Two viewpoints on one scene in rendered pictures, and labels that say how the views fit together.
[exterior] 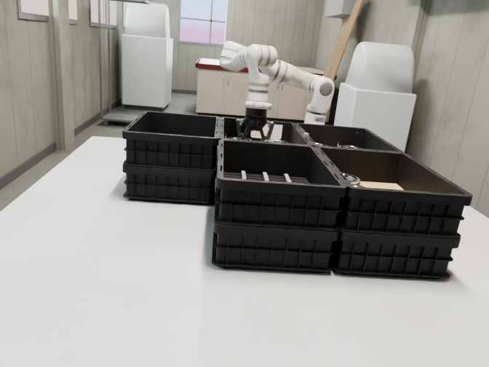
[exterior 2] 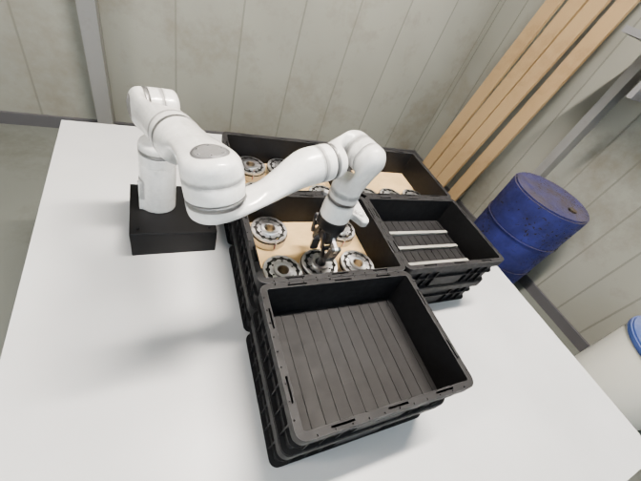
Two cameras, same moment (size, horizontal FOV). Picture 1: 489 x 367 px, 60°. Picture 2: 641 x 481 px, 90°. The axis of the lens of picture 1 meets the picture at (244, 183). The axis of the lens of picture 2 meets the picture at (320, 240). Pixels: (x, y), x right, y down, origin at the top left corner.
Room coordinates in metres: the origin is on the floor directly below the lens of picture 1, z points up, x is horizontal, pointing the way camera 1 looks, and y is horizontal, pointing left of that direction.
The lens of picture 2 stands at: (1.82, 0.50, 1.48)
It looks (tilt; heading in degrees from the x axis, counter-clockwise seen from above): 42 degrees down; 238
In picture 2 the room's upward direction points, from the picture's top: 24 degrees clockwise
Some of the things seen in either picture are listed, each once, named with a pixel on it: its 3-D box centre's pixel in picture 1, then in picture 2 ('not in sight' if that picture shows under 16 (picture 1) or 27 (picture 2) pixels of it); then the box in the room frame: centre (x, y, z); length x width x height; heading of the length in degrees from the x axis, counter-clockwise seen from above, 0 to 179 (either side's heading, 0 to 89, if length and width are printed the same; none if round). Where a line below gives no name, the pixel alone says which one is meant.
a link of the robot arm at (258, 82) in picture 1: (257, 68); (357, 173); (1.49, -0.01, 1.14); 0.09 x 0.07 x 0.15; 112
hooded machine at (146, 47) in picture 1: (148, 57); not in sight; (7.30, 1.80, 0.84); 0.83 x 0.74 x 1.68; 6
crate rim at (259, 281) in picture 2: (260, 132); (320, 233); (1.49, -0.04, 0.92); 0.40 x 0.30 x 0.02; 4
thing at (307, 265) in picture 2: not in sight; (320, 263); (1.49, 0.01, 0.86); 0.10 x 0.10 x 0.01
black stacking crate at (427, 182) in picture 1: (378, 188); (384, 183); (1.11, -0.37, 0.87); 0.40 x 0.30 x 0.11; 4
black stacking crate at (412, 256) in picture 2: (271, 181); (423, 240); (1.09, -0.07, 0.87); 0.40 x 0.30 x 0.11; 4
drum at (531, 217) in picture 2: not in sight; (510, 235); (-0.30, -0.60, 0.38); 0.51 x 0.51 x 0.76
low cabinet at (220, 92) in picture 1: (258, 90); not in sight; (7.61, -0.10, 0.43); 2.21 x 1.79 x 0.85; 96
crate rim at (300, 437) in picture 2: (177, 126); (364, 337); (1.47, 0.26, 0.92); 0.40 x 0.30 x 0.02; 4
